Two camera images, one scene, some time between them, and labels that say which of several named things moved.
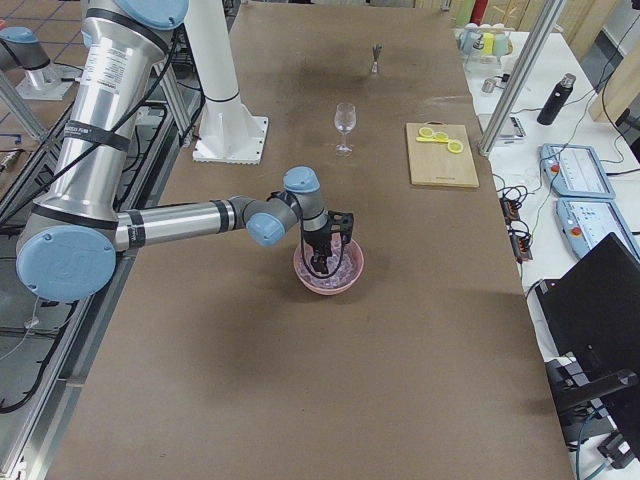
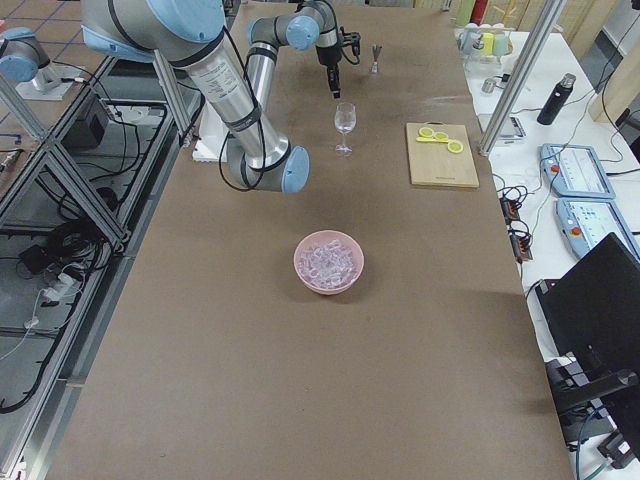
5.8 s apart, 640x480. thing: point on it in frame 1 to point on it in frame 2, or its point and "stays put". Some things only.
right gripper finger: (317, 262) to (332, 79)
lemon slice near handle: (426, 131) stays put
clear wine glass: (345, 120) stays put
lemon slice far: (455, 146) stays put
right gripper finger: (322, 261) to (335, 82)
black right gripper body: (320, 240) to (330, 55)
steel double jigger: (375, 50) stays put
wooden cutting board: (433, 163) stays put
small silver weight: (488, 85) stays put
